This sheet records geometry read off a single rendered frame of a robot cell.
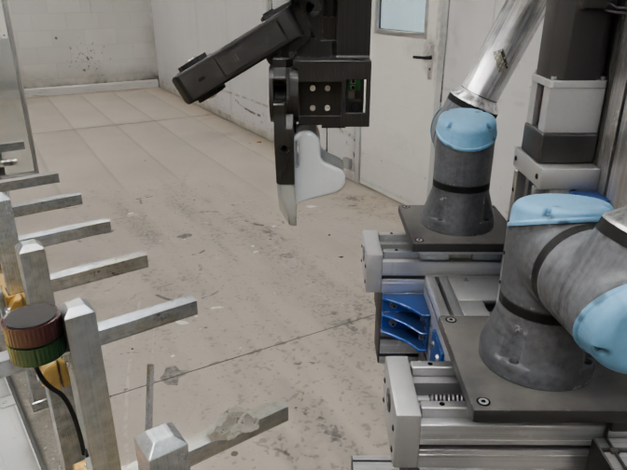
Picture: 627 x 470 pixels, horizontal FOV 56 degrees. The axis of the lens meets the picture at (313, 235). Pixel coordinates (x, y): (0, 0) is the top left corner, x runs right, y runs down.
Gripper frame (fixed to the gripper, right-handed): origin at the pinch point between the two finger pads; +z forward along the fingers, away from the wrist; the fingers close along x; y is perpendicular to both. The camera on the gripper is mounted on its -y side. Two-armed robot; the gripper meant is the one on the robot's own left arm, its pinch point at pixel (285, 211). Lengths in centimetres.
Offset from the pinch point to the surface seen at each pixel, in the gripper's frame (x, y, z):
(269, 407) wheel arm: 28, -5, 46
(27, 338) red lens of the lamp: 2.9, -28.1, 15.8
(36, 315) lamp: 5.8, -28.2, 14.7
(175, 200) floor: 369, -104, 132
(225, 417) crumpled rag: 23, -11, 44
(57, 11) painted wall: 838, -364, 17
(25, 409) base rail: 47, -57, 62
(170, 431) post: -11.5, -9.5, 15.6
